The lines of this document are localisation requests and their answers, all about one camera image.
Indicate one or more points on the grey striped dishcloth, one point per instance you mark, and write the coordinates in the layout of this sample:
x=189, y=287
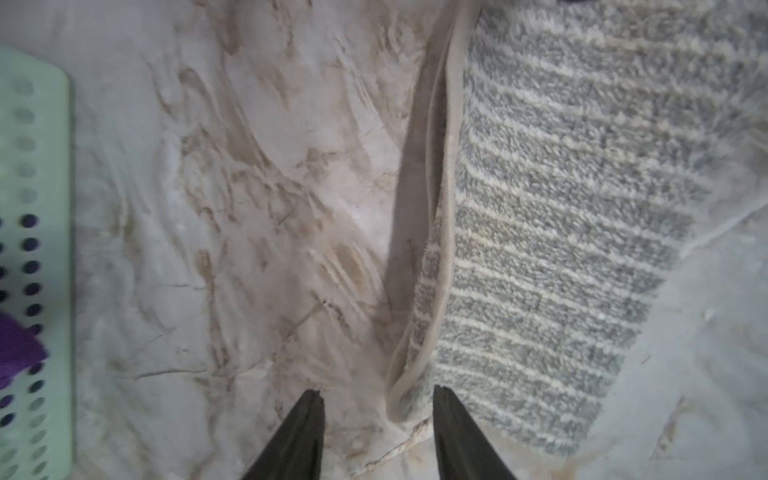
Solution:
x=574, y=148

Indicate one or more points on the purple cloth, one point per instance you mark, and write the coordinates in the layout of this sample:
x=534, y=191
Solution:
x=19, y=349

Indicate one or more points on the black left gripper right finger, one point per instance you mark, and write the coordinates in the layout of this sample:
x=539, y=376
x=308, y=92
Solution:
x=462, y=450

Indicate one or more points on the mint green plastic basket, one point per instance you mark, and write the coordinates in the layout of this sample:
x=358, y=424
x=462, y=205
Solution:
x=37, y=408

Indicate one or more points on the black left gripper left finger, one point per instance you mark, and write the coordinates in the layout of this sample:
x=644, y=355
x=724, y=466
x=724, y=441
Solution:
x=295, y=450

